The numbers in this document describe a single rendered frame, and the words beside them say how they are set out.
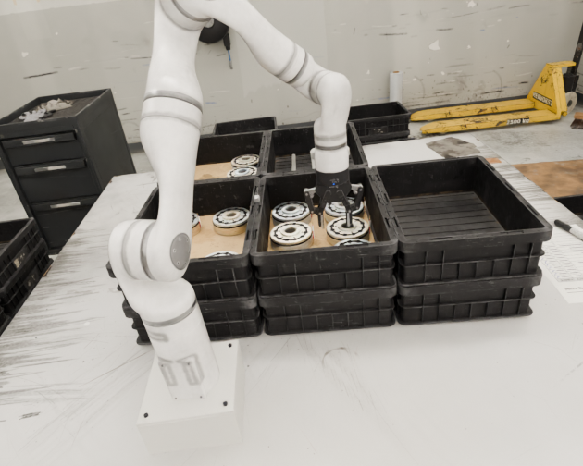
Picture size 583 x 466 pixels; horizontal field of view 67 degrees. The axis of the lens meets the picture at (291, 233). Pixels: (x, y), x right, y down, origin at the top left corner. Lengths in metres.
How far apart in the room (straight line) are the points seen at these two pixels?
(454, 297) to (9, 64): 4.42
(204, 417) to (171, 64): 0.58
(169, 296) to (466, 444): 0.55
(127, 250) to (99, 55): 3.95
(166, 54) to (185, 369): 0.51
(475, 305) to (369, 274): 0.25
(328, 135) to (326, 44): 3.42
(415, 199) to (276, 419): 0.71
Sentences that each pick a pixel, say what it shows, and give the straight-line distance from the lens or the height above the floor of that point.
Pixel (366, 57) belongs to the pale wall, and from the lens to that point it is 4.44.
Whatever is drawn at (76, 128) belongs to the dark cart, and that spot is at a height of 0.84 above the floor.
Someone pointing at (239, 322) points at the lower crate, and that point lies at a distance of 1.02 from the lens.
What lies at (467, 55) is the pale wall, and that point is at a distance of 4.73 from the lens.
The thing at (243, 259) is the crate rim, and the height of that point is 0.92.
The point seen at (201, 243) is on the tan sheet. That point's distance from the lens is 1.17.
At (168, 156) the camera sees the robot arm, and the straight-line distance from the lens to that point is 0.68.
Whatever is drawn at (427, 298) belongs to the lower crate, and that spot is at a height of 0.78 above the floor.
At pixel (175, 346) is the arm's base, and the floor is 0.91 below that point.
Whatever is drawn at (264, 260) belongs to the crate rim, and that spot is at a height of 0.92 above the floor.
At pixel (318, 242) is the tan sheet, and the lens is 1.09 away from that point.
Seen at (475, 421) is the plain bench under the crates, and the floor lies 0.70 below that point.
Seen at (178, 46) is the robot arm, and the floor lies 1.32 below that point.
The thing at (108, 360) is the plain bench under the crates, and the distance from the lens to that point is 1.12.
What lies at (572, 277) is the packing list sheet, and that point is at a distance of 1.28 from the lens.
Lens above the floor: 1.42
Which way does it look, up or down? 31 degrees down
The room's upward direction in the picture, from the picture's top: 7 degrees counter-clockwise
